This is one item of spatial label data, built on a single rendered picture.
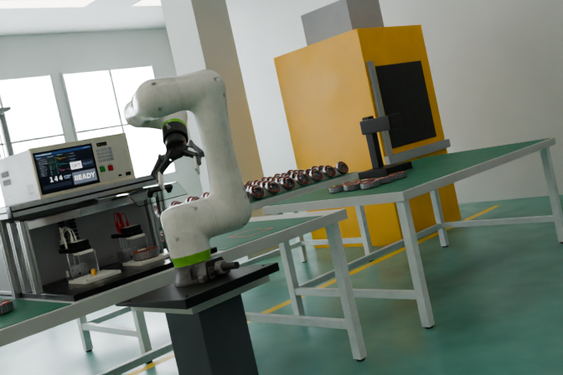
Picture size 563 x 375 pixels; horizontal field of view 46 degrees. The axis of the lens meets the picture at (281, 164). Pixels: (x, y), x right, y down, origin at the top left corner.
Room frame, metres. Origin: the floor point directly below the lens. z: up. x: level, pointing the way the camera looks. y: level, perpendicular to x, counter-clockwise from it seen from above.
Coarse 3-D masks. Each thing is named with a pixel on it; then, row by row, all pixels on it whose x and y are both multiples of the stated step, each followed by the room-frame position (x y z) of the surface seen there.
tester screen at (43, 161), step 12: (36, 156) 2.62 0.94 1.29; (48, 156) 2.65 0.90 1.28; (60, 156) 2.69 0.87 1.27; (72, 156) 2.72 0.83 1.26; (84, 156) 2.76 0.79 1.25; (48, 168) 2.65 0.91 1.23; (60, 168) 2.68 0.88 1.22; (84, 168) 2.75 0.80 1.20; (48, 180) 2.64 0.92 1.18; (72, 180) 2.71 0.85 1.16; (96, 180) 2.78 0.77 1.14
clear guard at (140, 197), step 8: (176, 184) 2.76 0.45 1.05; (128, 192) 2.76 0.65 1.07; (136, 192) 2.63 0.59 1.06; (144, 192) 2.65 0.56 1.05; (160, 192) 2.68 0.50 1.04; (176, 192) 2.72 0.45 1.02; (184, 192) 2.73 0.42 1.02; (136, 200) 2.59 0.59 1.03; (144, 200) 2.61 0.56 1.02; (152, 200) 2.63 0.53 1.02; (160, 200) 2.64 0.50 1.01
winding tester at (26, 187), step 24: (72, 144) 2.73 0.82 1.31; (96, 144) 2.80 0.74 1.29; (120, 144) 2.88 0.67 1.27; (0, 168) 2.86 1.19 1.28; (24, 168) 2.68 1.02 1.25; (96, 168) 2.79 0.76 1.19; (120, 168) 2.86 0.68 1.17; (24, 192) 2.71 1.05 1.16; (48, 192) 2.63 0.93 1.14; (72, 192) 2.70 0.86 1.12
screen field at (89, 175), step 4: (92, 168) 2.77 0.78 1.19; (72, 172) 2.71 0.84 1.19; (76, 172) 2.72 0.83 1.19; (80, 172) 2.74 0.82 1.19; (84, 172) 2.75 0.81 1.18; (88, 172) 2.76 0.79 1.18; (92, 172) 2.77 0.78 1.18; (76, 176) 2.72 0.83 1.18; (80, 176) 2.73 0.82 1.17; (84, 176) 2.74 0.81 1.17; (88, 176) 2.76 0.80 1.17; (92, 176) 2.77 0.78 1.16; (76, 180) 2.72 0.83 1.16; (80, 180) 2.73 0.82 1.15; (84, 180) 2.74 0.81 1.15; (88, 180) 2.75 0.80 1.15; (92, 180) 2.77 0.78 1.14
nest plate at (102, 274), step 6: (102, 270) 2.64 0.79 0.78; (108, 270) 2.61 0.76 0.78; (114, 270) 2.57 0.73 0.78; (120, 270) 2.56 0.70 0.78; (84, 276) 2.59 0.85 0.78; (90, 276) 2.55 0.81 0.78; (96, 276) 2.52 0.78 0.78; (102, 276) 2.51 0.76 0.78; (108, 276) 2.53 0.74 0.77; (72, 282) 2.55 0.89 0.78; (78, 282) 2.51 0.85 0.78; (84, 282) 2.48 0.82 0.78; (90, 282) 2.48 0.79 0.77
